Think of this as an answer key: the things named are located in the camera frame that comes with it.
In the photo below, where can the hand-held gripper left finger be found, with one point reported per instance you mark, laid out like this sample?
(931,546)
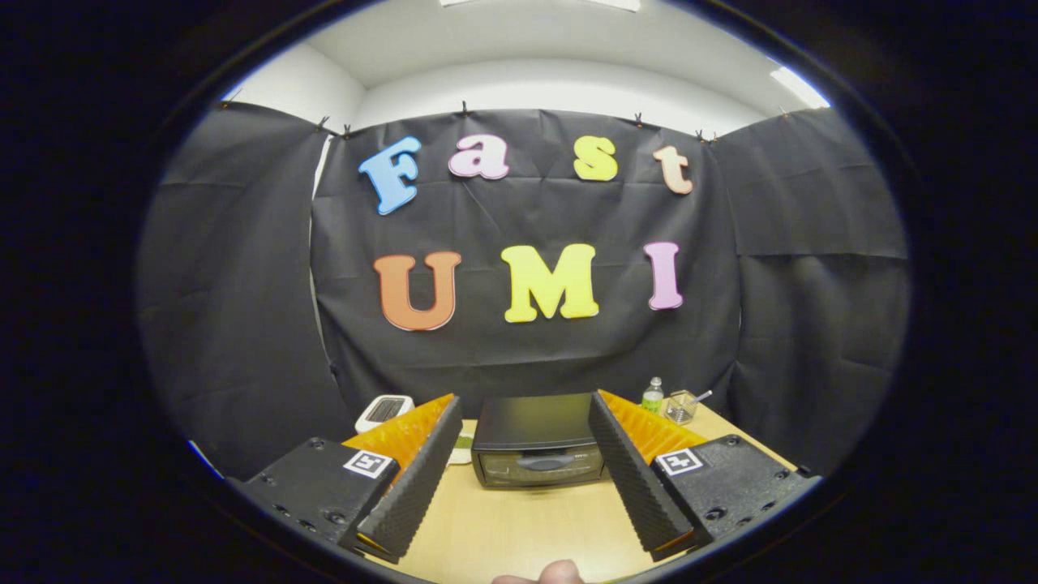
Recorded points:
(422,478)

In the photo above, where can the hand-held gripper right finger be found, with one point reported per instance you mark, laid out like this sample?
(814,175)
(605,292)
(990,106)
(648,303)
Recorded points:
(628,478)

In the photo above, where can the black toaster oven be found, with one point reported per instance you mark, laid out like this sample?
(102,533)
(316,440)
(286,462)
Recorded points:
(535,442)

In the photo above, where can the white pop-up toaster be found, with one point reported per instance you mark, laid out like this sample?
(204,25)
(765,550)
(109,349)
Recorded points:
(385,410)

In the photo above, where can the white divided grain dish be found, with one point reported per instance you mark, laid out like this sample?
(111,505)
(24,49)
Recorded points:
(462,446)

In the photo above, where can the small green bottle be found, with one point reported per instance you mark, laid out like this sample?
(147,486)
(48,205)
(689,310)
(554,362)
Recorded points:
(653,397)

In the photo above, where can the metal spoon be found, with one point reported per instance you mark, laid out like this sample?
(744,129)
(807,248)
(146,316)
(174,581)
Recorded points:
(702,397)

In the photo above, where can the row of black cloth clips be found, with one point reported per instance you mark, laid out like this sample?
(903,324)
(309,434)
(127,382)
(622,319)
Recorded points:
(465,107)

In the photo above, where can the ceiling light panel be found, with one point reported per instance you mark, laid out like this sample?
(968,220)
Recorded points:
(799,88)
(620,3)

